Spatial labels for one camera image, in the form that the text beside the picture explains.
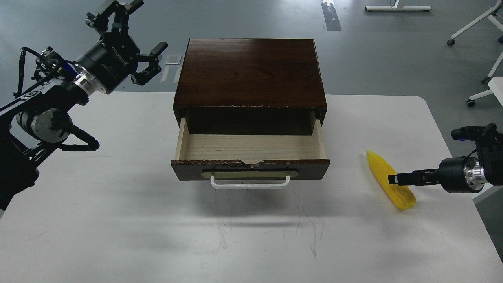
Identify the yellow corn cob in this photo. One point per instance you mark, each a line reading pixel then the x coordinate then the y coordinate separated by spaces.
pixel 400 195

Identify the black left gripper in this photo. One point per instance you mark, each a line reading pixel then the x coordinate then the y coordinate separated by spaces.
pixel 116 55

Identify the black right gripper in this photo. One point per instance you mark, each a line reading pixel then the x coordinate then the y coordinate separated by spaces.
pixel 455 175

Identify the dark wooden drawer cabinet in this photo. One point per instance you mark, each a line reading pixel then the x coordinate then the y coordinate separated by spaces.
pixel 265 86

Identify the white table leg base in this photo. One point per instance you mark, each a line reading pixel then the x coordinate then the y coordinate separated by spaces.
pixel 396 5

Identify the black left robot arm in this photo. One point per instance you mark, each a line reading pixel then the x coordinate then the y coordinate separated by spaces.
pixel 36 122

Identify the white chair leg with castor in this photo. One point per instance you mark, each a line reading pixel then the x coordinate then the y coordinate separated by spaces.
pixel 495 85

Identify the white office chair base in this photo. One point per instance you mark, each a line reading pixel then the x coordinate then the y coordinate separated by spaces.
pixel 491 14

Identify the wooden drawer with white handle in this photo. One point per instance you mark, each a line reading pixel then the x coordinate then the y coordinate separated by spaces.
pixel 234 161

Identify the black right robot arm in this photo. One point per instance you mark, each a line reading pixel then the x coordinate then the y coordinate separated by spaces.
pixel 488 141

